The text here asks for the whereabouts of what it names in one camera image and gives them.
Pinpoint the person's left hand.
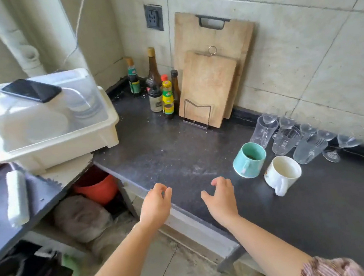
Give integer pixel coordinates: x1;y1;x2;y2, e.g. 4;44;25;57
135;181;178;232

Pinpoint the person's right hand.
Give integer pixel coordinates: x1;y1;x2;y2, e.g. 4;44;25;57
198;174;241;230

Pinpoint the person's right forearm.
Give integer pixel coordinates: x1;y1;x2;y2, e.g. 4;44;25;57
220;205;318;276

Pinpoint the person's left forearm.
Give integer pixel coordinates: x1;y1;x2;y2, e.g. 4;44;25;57
83;218;171;276

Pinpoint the teal ceramic mug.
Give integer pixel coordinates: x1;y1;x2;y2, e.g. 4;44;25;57
230;140;270;181

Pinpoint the orange plastic bucket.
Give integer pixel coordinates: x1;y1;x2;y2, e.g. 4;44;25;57
69;163;121;211

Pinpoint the white ceramic mug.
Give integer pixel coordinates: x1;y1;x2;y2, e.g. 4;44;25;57
261;153;305;199

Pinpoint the clear glass tumbler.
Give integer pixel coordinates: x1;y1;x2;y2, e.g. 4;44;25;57
291;136;331;166
269;125;305;158
246;113;282;151

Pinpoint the grey sack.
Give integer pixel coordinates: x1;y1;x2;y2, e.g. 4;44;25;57
50;190;117;247

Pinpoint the yellow label sauce bottle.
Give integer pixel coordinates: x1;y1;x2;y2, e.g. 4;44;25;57
159;80;177;119

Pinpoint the dark jar with black lid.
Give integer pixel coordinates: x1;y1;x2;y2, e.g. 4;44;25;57
147;84;165;114

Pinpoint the dark bottle with black cap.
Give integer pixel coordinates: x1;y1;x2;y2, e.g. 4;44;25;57
169;69;184;114

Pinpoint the clear wine glass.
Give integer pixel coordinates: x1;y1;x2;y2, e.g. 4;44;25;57
336;129;364;150
316;127;342;165
297;115;323;142
269;110;299;141

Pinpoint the small wooden cutting board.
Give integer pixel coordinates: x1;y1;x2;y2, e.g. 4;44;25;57
170;44;246;133

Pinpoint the white plastic dish rack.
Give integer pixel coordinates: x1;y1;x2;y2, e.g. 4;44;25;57
0;85;126;180

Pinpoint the green label sauce bottle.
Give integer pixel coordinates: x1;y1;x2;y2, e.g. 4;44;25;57
125;56;143;97

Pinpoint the tall brown glass bottle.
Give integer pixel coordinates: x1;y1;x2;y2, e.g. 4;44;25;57
141;46;163;92

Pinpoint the striped shirt sleeve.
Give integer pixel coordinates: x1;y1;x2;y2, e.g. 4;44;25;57
294;250;364;276

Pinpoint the white cleaning sponge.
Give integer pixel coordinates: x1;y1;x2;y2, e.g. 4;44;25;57
2;169;33;229

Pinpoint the clear dish rack lid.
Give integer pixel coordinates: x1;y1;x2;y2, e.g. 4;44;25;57
0;65;112;154

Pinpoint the large wooden cutting board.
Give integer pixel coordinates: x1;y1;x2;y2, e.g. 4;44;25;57
167;2;268;126

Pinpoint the black smartphone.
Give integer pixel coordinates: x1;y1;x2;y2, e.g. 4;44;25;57
0;73;64;109

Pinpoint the white drain pipe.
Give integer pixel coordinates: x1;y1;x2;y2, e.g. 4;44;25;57
0;0;47;82

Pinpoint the black wire board holder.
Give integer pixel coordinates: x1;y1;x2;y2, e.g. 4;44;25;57
180;95;215;133

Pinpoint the dark wall socket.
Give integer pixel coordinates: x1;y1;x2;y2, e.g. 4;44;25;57
143;2;166;33

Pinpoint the white cable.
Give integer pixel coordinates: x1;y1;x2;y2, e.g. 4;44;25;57
48;0;98;72

